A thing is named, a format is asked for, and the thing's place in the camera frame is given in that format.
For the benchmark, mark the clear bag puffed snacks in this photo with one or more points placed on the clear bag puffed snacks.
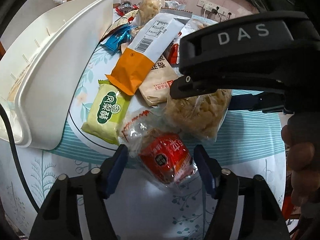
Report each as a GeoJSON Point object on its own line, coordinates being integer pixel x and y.
{"type": "Point", "coordinates": [200, 116]}

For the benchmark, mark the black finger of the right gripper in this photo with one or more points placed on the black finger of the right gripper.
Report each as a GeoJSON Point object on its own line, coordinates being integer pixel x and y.
{"type": "Point", "coordinates": [188, 86]}

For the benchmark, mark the green pineapple cake packet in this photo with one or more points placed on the green pineapple cake packet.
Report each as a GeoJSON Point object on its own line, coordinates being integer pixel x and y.
{"type": "Point", "coordinates": [107, 113]}

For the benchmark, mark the beige soda cracker packet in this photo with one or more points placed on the beige soda cracker packet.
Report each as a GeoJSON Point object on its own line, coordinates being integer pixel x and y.
{"type": "Point", "coordinates": [156, 86]}

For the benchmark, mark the cream printed snack packet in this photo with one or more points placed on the cream printed snack packet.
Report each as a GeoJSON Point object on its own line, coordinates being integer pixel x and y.
{"type": "Point", "coordinates": [126, 19]}

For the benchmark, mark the person's right hand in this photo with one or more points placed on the person's right hand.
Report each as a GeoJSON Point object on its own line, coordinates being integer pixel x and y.
{"type": "Point", "coordinates": [301, 134]}

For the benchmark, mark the clear bag rice cake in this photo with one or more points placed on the clear bag rice cake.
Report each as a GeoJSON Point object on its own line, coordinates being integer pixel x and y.
{"type": "Point", "coordinates": [148, 9]}

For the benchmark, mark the red snack packet clear wrap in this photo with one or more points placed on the red snack packet clear wrap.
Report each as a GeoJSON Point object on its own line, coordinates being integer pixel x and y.
{"type": "Point", "coordinates": [167, 158]}

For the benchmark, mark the red edged dark snack packet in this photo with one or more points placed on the red edged dark snack packet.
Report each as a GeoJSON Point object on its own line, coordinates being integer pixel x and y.
{"type": "Point", "coordinates": [125, 7]}

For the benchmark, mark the white plastic storage bin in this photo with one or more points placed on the white plastic storage bin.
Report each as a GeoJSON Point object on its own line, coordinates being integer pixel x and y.
{"type": "Point", "coordinates": [42, 67]}

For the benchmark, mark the white wall power strip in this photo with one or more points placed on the white wall power strip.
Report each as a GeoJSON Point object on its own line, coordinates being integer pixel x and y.
{"type": "Point", "coordinates": [213, 11]}

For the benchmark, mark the blue foil candy packet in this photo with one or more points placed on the blue foil candy packet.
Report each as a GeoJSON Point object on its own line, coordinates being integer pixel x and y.
{"type": "Point", "coordinates": [115, 38]}

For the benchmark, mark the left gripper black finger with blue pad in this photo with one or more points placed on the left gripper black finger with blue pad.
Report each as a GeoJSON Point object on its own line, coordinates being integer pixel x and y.
{"type": "Point", "coordinates": [58, 216]}
{"type": "Point", "coordinates": [261, 215]}
{"type": "Point", "coordinates": [265, 102]}

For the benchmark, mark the orange white snack packet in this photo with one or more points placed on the orange white snack packet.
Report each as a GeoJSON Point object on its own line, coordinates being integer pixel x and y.
{"type": "Point", "coordinates": [142, 53]}

